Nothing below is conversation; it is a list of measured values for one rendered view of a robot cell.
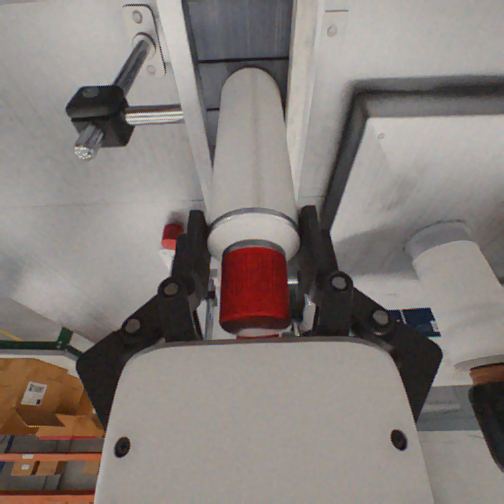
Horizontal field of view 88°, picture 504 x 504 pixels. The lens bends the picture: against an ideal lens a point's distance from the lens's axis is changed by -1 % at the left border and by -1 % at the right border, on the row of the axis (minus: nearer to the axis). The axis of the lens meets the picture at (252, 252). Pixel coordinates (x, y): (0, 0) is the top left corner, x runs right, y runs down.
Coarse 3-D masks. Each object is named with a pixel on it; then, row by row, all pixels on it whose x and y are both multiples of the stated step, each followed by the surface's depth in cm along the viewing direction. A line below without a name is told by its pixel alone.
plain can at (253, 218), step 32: (224, 96) 20; (256, 96) 18; (224, 128) 18; (256, 128) 16; (224, 160) 15; (256, 160) 14; (288, 160) 17; (224, 192) 14; (256, 192) 13; (288, 192) 14; (224, 224) 13; (256, 224) 12; (288, 224) 13; (224, 256) 13; (256, 256) 12; (288, 256) 14; (224, 288) 12; (256, 288) 11; (288, 288) 13; (224, 320) 11; (256, 320) 11; (288, 320) 11
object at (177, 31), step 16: (160, 0) 12; (176, 0) 12; (160, 16) 12; (176, 16) 12; (176, 32) 13; (176, 48) 13; (192, 48) 14; (176, 64) 14; (192, 64) 14; (176, 80) 15; (192, 80) 15; (192, 96) 15; (192, 112) 16; (192, 128) 17; (208, 128) 18; (192, 144) 18; (208, 144) 18; (208, 160) 19; (208, 176) 20; (208, 192) 22; (208, 208) 23
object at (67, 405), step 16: (64, 384) 181; (80, 384) 200; (64, 400) 181; (16, 416) 163; (64, 416) 194; (80, 416) 177; (0, 432) 154; (16, 432) 155; (32, 432) 156; (48, 432) 190; (64, 432) 191
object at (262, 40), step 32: (192, 0) 18; (224, 0) 18; (256, 0) 18; (288, 0) 18; (224, 32) 19; (256, 32) 20; (288, 32) 20; (224, 64) 21; (256, 64) 21; (288, 64) 21
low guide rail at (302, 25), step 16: (304, 0) 15; (304, 16) 16; (304, 32) 17; (304, 48) 17; (304, 64) 18; (288, 80) 20; (304, 80) 19; (288, 96) 21; (304, 96) 20; (288, 112) 21; (288, 128) 22; (288, 144) 23
